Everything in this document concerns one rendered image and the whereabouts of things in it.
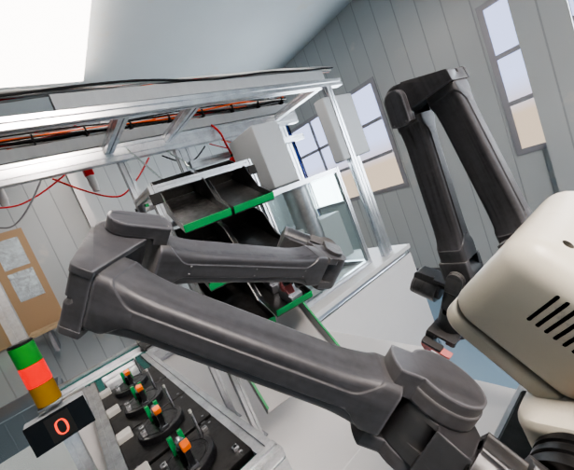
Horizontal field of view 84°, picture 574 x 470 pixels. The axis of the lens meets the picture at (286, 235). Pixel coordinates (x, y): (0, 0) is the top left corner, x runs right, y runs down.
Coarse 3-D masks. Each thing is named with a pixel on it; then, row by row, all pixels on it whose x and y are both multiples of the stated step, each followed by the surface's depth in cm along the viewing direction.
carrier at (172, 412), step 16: (176, 400) 113; (192, 400) 109; (176, 416) 99; (208, 416) 97; (128, 432) 101; (144, 432) 95; (160, 432) 94; (128, 448) 96; (144, 448) 93; (160, 448) 90; (128, 464) 89
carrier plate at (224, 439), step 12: (216, 420) 93; (192, 432) 92; (204, 432) 90; (216, 432) 88; (228, 432) 86; (216, 444) 83; (228, 444) 81; (240, 444) 80; (216, 456) 79; (228, 456) 77; (240, 456) 76; (252, 456) 77; (156, 468) 83; (216, 468) 75; (228, 468) 74; (240, 468) 75
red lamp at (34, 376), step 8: (40, 360) 73; (24, 368) 71; (32, 368) 71; (40, 368) 73; (48, 368) 74; (24, 376) 71; (32, 376) 71; (40, 376) 72; (48, 376) 74; (24, 384) 72; (32, 384) 71; (40, 384) 72
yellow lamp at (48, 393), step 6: (42, 384) 72; (48, 384) 73; (54, 384) 74; (30, 390) 72; (36, 390) 72; (42, 390) 72; (48, 390) 73; (54, 390) 74; (60, 390) 76; (36, 396) 72; (42, 396) 72; (48, 396) 72; (54, 396) 73; (60, 396) 75; (36, 402) 72; (42, 402) 72; (48, 402) 72
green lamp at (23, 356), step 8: (24, 344) 71; (32, 344) 73; (8, 352) 70; (16, 352) 70; (24, 352) 71; (32, 352) 72; (40, 352) 74; (16, 360) 70; (24, 360) 71; (32, 360) 72; (16, 368) 71
